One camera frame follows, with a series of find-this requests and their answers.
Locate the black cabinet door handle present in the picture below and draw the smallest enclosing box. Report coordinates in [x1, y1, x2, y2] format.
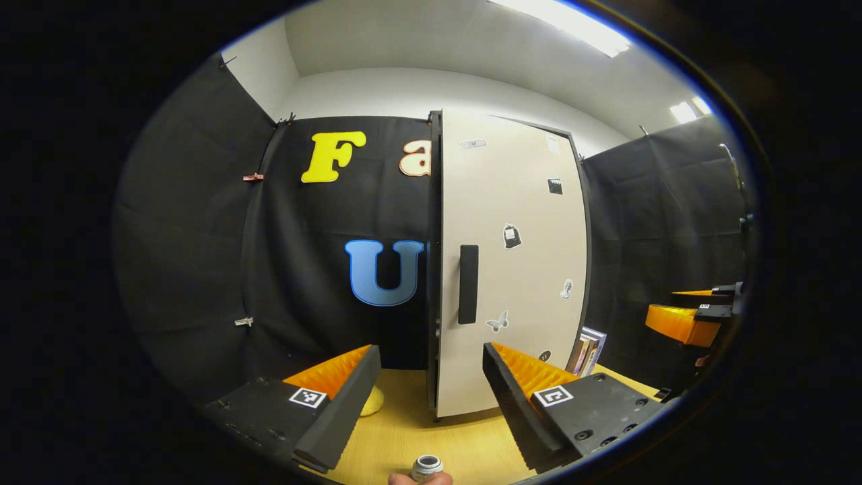
[459, 245, 479, 325]

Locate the black backdrop cloth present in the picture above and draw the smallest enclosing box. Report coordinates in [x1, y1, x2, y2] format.
[111, 53, 758, 406]

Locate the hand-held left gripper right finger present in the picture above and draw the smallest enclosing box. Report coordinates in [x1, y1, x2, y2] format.
[482, 342, 667, 474]

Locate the small ceiling light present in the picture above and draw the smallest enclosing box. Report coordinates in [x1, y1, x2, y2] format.
[670, 96, 712, 124]

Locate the lavender cover book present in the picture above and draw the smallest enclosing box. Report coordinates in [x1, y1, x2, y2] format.
[583, 327, 607, 378]

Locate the white bottle green label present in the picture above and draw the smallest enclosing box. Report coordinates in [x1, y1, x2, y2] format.
[412, 455, 444, 482]

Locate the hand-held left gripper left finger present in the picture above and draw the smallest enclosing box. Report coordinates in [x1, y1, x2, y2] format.
[202, 345, 383, 476]

